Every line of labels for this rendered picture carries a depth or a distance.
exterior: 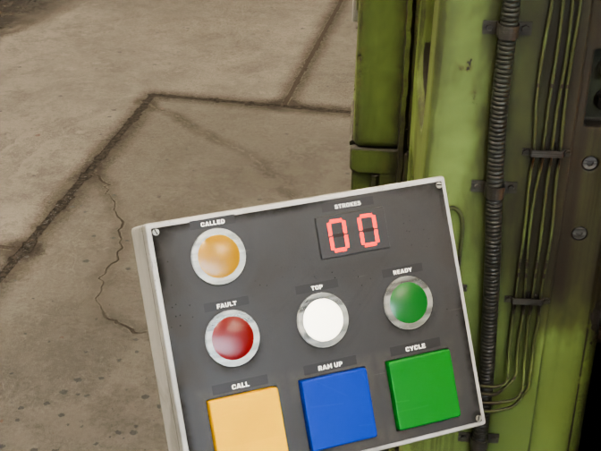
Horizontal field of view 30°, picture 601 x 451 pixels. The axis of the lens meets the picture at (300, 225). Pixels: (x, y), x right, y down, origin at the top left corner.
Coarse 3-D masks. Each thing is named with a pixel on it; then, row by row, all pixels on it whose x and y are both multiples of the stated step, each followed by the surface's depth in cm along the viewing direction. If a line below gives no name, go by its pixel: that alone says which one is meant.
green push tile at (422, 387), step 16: (432, 352) 122; (448, 352) 122; (400, 368) 120; (416, 368) 121; (432, 368) 121; (448, 368) 122; (400, 384) 120; (416, 384) 121; (432, 384) 121; (448, 384) 122; (400, 400) 120; (416, 400) 120; (432, 400) 121; (448, 400) 122; (400, 416) 120; (416, 416) 120; (432, 416) 121; (448, 416) 122
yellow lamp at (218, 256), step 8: (208, 240) 114; (216, 240) 115; (224, 240) 115; (232, 240) 115; (200, 248) 114; (208, 248) 114; (216, 248) 115; (224, 248) 115; (232, 248) 115; (200, 256) 114; (208, 256) 114; (216, 256) 115; (224, 256) 115; (232, 256) 115; (200, 264) 114; (208, 264) 114; (216, 264) 114; (224, 264) 115; (232, 264) 115; (208, 272) 114; (216, 272) 115; (224, 272) 115; (232, 272) 115
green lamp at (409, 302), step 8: (400, 288) 121; (408, 288) 121; (416, 288) 122; (392, 296) 121; (400, 296) 121; (408, 296) 121; (416, 296) 122; (424, 296) 122; (392, 304) 121; (400, 304) 121; (408, 304) 121; (416, 304) 121; (424, 304) 122; (400, 312) 121; (408, 312) 121; (416, 312) 121; (424, 312) 122; (400, 320) 121; (408, 320) 121; (416, 320) 121
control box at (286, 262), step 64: (384, 192) 121; (192, 256) 114; (256, 256) 116; (320, 256) 119; (384, 256) 121; (448, 256) 123; (192, 320) 114; (256, 320) 116; (384, 320) 121; (448, 320) 123; (192, 384) 113; (256, 384) 116; (384, 384) 120; (192, 448) 113; (384, 448) 120
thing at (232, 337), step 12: (216, 324) 114; (228, 324) 115; (240, 324) 115; (216, 336) 114; (228, 336) 114; (240, 336) 115; (252, 336) 115; (216, 348) 114; (228, 348) 114; (240, 348) 115
